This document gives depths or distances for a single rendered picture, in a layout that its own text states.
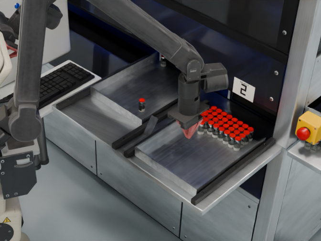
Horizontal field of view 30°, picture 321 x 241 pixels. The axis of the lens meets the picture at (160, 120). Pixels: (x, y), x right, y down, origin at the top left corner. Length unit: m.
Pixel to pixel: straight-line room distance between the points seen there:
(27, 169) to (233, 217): 0.94
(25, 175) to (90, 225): 1.17
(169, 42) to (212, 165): 0.57
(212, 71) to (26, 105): 0.48
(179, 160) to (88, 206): 1.14
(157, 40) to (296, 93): 0.58
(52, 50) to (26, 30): 1.10
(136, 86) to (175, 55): 0.75
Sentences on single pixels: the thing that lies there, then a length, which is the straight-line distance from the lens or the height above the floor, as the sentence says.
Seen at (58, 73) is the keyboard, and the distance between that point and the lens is 2.38.
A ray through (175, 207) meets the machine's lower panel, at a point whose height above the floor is 0.26.
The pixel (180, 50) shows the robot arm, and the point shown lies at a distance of 1.46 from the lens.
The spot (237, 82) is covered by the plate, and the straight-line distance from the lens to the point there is 1.99.
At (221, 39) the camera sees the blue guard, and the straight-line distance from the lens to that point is 1.96.
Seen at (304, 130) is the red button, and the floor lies 1.01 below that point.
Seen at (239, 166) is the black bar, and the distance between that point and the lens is 1.87.
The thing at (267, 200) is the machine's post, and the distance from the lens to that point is 2.18.
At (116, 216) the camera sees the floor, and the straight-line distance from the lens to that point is 2.91.
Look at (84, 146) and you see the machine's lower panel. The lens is 2.93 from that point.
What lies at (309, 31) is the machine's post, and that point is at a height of 1.32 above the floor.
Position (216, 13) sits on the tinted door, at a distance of 1.95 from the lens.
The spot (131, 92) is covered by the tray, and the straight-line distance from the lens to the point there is 2.17.
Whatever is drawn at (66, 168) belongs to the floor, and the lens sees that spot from 3.17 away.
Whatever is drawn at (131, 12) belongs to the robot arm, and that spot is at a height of 1.49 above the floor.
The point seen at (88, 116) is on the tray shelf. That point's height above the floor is 0.88.
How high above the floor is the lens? 2.16
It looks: 39 degrees down
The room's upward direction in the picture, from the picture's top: 3 degrees clockwise
